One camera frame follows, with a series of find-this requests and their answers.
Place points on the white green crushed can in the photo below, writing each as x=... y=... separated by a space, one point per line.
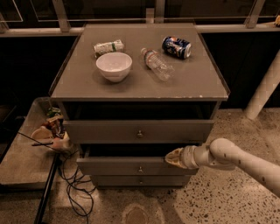
x=116 y=46

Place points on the blue soda can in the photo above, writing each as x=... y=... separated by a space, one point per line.
x=177 y=47

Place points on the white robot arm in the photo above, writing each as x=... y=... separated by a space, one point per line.
x=223 y=154

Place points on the grey top drawer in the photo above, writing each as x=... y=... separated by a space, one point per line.
x=139 y=131

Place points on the white diagonal post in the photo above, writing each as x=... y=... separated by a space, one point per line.
x=267 y=86

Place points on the clear plastic water bottle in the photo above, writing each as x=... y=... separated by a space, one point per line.
x=157 y=64

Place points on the grey side tray table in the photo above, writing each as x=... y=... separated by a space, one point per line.
x=25 y=166

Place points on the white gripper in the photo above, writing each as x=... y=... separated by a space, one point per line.
x=188 y=157

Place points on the grey drawer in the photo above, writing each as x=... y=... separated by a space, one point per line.
x=130 y=160
x=139 y=131
x=110 y=180

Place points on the white bowl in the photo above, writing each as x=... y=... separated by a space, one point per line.
x=114 y=66

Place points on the grey drawer cabinet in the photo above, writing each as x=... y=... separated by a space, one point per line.
x=195 y=91

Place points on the metal railing frame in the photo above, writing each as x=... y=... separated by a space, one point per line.
x=68 y=17

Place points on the pile of small objects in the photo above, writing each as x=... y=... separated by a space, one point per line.
x=52 y=133

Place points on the grey bottom drawer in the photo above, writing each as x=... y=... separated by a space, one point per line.
x=110 y=180

